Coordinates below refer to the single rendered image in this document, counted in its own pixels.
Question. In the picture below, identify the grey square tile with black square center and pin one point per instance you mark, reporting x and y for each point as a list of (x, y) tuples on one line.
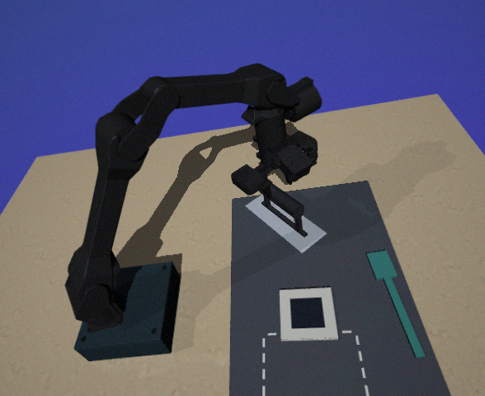
[(307, 314)]

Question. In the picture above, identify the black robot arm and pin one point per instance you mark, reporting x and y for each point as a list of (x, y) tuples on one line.
[(122, 146)]

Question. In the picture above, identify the teal small trowel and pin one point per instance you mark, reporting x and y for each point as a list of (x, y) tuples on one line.
[(383, 269)]

